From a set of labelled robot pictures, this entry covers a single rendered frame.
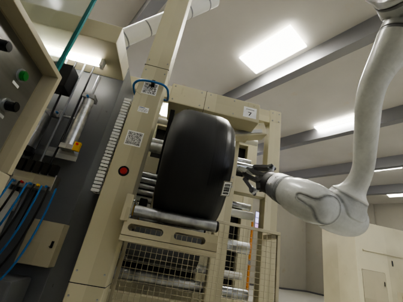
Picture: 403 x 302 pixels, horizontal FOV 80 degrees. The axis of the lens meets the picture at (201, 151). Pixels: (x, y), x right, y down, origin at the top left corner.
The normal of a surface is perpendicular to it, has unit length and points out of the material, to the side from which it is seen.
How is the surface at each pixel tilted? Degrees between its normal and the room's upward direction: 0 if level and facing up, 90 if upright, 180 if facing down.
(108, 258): 90
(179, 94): 90
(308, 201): 93
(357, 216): 115
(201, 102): 90
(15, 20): 180
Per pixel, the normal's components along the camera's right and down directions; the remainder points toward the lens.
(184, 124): -0.05, -0.67
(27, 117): 0.17, -0.37
